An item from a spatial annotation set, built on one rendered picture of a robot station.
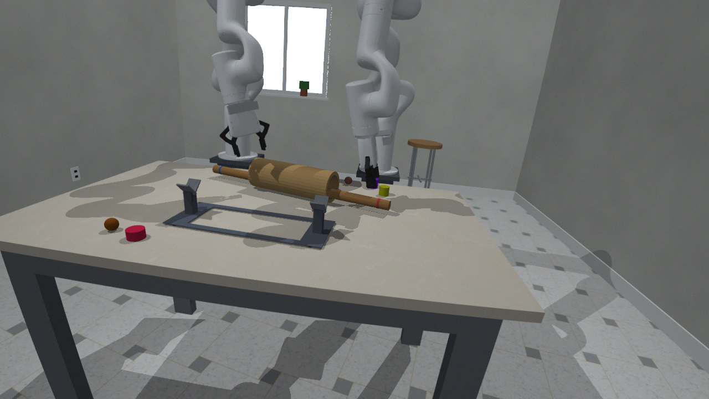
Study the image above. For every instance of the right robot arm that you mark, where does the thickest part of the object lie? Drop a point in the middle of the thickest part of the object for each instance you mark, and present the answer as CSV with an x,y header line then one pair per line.
x,y
239,80

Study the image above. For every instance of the red short cylinder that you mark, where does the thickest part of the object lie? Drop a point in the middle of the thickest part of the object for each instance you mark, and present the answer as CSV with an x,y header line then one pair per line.
x,y
135,233

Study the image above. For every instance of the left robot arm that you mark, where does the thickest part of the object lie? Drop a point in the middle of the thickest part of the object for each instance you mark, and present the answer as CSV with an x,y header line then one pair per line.
x,y
379,52

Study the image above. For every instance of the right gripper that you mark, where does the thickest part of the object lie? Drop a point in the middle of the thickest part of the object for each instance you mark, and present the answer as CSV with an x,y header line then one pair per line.
x,y
242,124

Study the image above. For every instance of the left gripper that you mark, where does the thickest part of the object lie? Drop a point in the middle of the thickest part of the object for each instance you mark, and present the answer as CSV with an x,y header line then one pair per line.
x,y
368,157

